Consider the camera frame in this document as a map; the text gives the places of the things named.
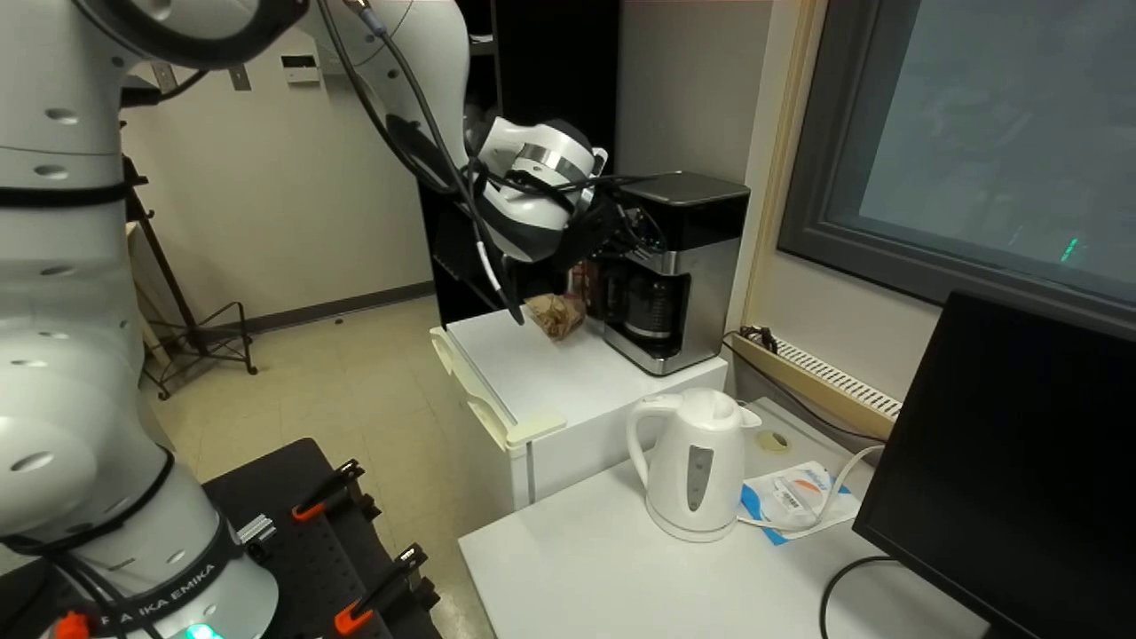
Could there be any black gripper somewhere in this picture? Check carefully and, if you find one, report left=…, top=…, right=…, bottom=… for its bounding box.
left=557, top=175, right=640, bottom=305

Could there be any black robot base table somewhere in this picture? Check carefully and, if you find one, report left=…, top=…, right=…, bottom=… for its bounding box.
left=0, top=431, right=443, bottom=639

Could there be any black steel coffee maker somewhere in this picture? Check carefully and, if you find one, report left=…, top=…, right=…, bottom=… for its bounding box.
left=589, top=170, right=751, bottom=378

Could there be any white mini fridge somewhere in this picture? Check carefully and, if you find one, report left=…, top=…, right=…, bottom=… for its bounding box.
left=427, top=301, right=735, bottom=513

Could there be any white electric kettle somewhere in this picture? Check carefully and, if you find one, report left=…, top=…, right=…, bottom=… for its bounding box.
left=622, top=387, right=767, bottom=546

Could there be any beige baseboard heater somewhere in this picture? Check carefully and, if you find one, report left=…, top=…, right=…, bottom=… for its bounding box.
left=720, top=325, right=907, bottom=442

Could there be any blue and white packet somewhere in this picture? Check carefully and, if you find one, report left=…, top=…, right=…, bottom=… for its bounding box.
left=735, top=458, right=862, bottom=549

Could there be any orange and black clamp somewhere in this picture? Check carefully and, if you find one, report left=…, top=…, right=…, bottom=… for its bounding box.
left=286, top=453, right=384, bottom=533
left=327, top=539, right=431, bottom=639

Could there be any grey framed window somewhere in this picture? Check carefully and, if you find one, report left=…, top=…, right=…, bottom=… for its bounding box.
left=773, top=0, right=1136, bottom=347

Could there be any black tripod stand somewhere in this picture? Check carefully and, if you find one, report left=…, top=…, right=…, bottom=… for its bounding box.
left=120, top=155, right=262, bottom=405

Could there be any black computer monitor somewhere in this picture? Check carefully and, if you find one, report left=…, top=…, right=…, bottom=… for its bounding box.
left=848, top=288, right=1136, bottom=639

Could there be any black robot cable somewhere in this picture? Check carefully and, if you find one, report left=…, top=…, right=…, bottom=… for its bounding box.
left=311, top=0, right=530, bottom=325

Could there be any white wall box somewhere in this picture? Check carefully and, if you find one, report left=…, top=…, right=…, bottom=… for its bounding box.
left=225, top=24, right=362, bottom=97

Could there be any white kettle cable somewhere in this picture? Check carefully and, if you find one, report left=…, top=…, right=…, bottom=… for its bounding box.
left=735, top=439, right=887, bottom=546

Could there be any black monitor cable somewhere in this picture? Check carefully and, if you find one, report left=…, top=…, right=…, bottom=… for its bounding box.
left=817, top=549, right=895, bottom=639

